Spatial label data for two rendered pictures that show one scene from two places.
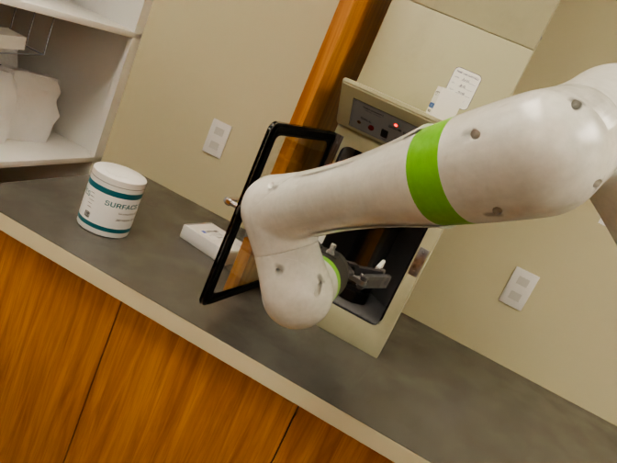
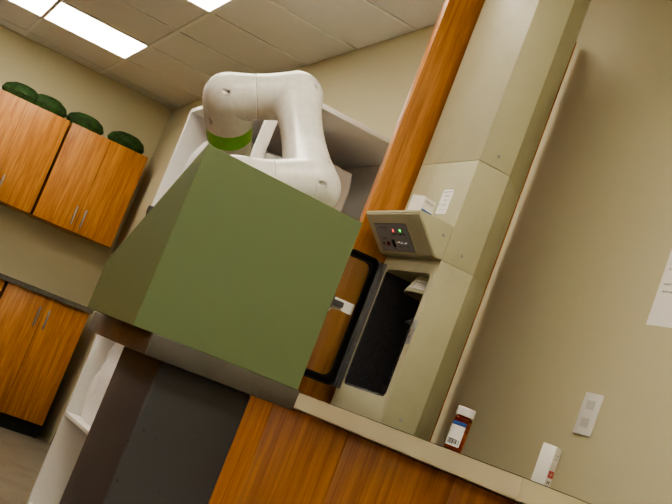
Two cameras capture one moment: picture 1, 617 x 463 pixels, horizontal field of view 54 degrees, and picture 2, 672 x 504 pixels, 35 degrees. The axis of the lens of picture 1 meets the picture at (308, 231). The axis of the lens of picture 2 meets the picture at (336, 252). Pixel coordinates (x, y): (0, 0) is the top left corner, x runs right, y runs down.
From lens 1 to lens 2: 2.53 m
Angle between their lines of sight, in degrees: 58
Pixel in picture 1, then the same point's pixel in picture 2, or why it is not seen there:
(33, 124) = not seen: hidden behind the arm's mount
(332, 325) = (361, 408)
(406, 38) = (423, 186)
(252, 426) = (249, 435)
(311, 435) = (273, 424)
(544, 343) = (609, 465)
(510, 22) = (469, 150)
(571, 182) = (211, 90)
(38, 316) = not seen: hidden behind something
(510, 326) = (583, 457)
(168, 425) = not seen: hidden behind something
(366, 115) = (383, 233)
